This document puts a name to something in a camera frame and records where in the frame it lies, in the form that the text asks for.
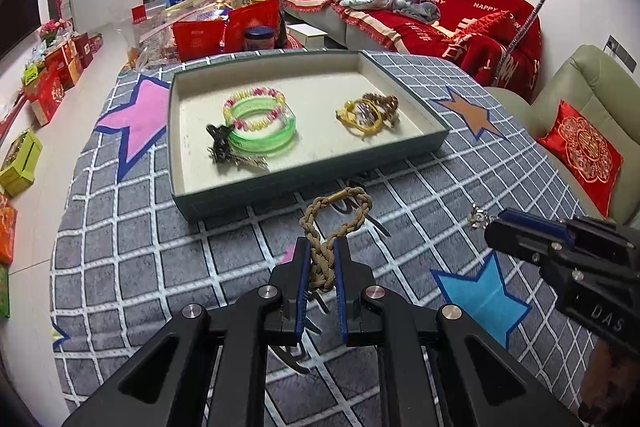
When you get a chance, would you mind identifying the yellow-green carton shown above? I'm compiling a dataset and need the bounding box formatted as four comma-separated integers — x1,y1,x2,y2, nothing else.
0,129,43,196

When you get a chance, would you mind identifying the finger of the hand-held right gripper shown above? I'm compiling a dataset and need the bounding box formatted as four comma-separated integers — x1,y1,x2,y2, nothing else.
484,218,556,265
497,208,576,242

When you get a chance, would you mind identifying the grey crumpled cloth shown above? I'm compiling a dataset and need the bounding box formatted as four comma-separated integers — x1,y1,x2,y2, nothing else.
400,0,442,24

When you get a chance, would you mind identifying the pink yellow beaded bracelet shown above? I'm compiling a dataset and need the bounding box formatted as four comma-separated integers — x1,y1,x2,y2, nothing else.
222,88,292,132

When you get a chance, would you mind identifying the green translucent bangle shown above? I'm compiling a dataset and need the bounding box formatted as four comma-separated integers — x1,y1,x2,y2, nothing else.
223,99,297,156

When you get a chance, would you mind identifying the black hair claw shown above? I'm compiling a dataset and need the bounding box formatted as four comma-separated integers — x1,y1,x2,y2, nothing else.
206,123,236,164

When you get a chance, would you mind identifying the brown bead bracelet yellow cord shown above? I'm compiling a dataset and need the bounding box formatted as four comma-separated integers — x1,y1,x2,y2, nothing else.
335,93,401,140

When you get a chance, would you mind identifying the blue-lidded jar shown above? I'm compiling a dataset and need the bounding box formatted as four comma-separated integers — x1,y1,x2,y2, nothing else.
243,27,276,52

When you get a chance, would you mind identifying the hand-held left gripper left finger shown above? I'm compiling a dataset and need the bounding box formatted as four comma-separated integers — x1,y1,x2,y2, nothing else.
62,237,312,427

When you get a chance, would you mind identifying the grey grid star-print blanket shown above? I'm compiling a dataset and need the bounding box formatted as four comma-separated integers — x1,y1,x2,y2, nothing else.
50,52,616,427

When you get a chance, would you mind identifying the grey-green shallow tray box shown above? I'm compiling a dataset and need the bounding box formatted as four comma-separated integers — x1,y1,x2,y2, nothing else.
167,49,451,224

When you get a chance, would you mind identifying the pile of red gift boxes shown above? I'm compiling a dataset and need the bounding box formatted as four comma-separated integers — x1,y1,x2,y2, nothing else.
25,32,103,125

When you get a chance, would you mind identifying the person's right hand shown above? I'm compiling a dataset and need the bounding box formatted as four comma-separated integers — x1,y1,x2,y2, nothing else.
580,339,630,412

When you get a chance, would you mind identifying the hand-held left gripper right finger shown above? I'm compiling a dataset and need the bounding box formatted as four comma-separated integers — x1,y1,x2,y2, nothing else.
334,237,583,427

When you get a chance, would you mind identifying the red embroidered cushion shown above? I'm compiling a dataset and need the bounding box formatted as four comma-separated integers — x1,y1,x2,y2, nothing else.
537,101,623,218

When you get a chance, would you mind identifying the red sofa with cushions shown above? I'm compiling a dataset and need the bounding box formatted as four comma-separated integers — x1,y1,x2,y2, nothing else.
280,0,543,100

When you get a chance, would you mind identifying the pale green armchair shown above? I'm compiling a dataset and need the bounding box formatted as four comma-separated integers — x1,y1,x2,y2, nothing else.
487,44,640,220

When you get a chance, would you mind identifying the tan braided rope bracelet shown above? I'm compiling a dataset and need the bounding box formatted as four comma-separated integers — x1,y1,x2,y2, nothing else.
299,187,373,293

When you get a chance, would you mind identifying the pink flower bouquet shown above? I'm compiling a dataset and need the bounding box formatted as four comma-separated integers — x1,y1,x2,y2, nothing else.
39,19,73,45

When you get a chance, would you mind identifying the red paper bag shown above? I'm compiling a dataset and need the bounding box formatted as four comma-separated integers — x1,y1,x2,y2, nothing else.
172,21,226,62
224,0,281,54

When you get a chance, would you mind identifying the metal telescopic rod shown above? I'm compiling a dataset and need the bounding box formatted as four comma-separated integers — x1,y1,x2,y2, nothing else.
492,0,580,88

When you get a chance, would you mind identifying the silver hair clip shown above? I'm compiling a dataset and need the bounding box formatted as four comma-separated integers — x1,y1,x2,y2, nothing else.
215,152,271,172

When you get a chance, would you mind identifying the white footstool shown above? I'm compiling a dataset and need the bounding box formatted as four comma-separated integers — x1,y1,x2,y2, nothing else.
287,23,328,50

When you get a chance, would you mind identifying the small silver ring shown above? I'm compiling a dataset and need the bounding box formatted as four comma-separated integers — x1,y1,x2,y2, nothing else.
467,203,493,229

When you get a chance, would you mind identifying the orange snack bag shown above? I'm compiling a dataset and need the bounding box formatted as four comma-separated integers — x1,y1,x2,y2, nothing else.
0,194,18,265

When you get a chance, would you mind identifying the green snack bag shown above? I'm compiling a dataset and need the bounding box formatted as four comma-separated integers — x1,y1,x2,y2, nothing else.
0,264,11,318

